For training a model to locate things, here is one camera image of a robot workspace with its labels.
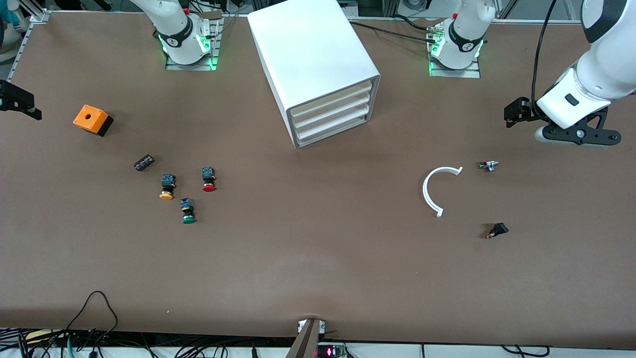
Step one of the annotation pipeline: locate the green mushroom push button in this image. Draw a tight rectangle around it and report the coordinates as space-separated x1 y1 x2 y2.
179 197 197 225

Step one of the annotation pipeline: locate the yellow mushroom push button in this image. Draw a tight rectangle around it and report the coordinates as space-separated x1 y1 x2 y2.
159 174 177 200

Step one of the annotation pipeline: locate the white drawer cabinet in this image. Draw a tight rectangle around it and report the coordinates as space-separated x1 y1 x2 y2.
247 0 382 150

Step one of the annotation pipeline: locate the white rounded background equipment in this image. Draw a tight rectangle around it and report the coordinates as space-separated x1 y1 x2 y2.
0 0 23 63

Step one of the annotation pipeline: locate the device with red display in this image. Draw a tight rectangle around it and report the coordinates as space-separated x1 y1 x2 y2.
316 342 347 358

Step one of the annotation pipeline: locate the brown support strut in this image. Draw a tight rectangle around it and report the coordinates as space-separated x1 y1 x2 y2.
286 318 322 358

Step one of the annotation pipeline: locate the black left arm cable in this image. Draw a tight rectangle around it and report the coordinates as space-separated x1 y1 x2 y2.
532 0 558 107

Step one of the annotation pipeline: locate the orange button enclosure box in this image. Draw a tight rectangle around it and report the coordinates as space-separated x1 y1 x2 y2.
73 104 114 137

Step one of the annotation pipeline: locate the black left camera mount plate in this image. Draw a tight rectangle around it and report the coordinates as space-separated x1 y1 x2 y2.
541 107 623 149

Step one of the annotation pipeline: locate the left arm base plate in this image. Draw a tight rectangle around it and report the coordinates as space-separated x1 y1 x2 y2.
428 19 481 79

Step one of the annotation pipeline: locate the aluminium frame profile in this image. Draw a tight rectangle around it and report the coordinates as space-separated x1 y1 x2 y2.
19 0 50 23

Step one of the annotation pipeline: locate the white half-ring clamp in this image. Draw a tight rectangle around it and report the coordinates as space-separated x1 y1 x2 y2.
422 166 464 218

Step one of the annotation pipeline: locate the black cable across table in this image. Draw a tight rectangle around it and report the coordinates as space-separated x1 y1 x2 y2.
348 14 438 43

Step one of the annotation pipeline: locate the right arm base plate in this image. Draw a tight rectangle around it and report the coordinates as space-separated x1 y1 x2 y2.
165 14 223 71

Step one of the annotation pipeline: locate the black looped cable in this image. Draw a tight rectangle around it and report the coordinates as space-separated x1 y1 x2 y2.
64 291 120 344

